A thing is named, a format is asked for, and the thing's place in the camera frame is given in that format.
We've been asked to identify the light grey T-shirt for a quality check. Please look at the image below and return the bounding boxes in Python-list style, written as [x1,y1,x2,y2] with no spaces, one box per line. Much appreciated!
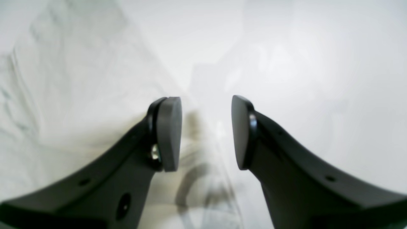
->
[1,0,243,229]

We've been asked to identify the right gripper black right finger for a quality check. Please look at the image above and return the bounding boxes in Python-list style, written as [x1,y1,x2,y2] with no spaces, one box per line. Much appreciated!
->
[231,95,407,229]

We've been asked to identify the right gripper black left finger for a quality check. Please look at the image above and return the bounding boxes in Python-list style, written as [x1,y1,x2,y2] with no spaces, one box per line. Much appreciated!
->
[1,97,182,229]

